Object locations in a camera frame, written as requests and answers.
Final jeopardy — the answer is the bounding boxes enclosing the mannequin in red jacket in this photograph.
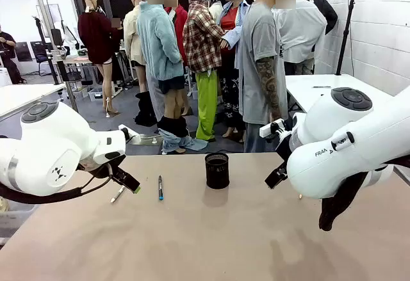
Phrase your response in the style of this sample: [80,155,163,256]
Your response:
[163,0,189,68]

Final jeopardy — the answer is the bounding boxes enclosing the white pen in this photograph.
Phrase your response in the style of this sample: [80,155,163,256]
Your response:
[110,185,126,204]

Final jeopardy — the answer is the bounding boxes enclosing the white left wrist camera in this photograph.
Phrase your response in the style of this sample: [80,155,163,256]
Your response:
[118,124,142,145]

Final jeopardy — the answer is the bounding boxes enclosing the seated person in black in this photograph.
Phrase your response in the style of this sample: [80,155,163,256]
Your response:
[0,24,26,85]

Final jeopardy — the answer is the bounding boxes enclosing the blue jeans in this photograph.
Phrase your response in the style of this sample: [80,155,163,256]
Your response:
[158,129,209,155]

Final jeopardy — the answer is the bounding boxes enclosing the black office chair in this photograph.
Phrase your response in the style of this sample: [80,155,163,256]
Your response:
[29,40,54,77]

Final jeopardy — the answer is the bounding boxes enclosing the black mesh pen holder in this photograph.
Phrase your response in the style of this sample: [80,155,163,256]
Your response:
[204,152,231,189]

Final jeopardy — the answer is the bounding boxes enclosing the mannequin in white shirt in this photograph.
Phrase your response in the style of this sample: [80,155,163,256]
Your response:
[272,0,328,76]

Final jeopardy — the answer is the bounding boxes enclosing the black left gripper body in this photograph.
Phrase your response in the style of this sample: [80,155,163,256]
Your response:
[91,154,129,183]

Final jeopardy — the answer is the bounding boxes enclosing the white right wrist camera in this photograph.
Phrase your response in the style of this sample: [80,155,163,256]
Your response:
[259,118,286,138]

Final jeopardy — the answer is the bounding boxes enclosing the black tripod stand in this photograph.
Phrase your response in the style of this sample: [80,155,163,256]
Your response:
[335,0,358,76]

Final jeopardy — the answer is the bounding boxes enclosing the large white table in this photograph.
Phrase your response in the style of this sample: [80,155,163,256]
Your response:
[284,74,395,116]

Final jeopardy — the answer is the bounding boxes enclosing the mannequin in red top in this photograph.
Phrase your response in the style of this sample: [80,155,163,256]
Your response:
[218,0,251,143]

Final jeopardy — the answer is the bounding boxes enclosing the black arm cable sleeve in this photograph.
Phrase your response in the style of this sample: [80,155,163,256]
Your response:
[318,156,410,232]
[0,165,113,205]

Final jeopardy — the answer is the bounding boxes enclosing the mannequin in plaid hooded shirt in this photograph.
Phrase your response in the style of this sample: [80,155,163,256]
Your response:
[182,0,226,141]

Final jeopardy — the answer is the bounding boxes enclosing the tattooed right forearm of person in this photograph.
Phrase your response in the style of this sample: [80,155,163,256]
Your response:
[255,56,283,124]

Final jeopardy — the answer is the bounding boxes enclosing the mannequin in black jacket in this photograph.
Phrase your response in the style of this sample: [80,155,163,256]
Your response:
[304,0,339,36]

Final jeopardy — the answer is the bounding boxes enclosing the mannequin in maroon sweater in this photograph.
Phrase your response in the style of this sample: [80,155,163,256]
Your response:
[77,0,124,117]

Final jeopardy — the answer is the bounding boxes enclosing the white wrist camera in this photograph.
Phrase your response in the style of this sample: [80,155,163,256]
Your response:
[259,118,286,138]
[118,124,142,145]

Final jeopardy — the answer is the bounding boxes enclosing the black left arm cable sleeve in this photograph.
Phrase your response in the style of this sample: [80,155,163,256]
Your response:
[0,165,113,205]

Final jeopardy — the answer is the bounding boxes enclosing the black right arm cable sleeve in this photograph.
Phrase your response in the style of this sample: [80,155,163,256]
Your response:
[318,156,410,232]

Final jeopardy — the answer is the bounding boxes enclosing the mannequin in cream jacket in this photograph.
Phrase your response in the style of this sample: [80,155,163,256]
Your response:
[122,0,149,93]

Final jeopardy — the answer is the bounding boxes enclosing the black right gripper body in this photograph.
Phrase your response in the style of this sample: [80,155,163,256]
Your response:
[274,126,293,169]

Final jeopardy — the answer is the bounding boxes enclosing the clear plastic storage bin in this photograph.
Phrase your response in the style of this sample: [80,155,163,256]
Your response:
[0,201,38,241]

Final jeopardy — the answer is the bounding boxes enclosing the person in grey T-shirt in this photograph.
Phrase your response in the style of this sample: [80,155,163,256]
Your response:
[236,0,297,154]

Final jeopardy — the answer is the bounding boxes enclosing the small white table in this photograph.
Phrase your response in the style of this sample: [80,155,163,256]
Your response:
[0,83,79,119]

